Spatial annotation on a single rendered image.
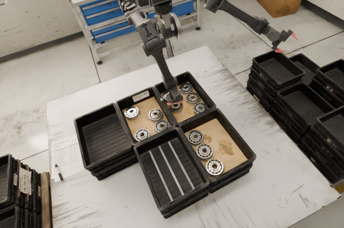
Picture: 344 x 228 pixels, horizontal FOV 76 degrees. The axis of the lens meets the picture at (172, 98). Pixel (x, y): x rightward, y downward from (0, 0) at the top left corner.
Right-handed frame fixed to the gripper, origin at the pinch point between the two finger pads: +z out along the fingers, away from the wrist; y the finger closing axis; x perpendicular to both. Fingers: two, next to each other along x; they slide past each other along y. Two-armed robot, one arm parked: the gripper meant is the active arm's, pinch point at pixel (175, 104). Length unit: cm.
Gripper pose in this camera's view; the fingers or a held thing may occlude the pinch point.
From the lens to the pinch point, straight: 156.9
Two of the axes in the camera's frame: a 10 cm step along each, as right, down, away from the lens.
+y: 9.4, -3.1, 1.2
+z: 1.0, 6.2, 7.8
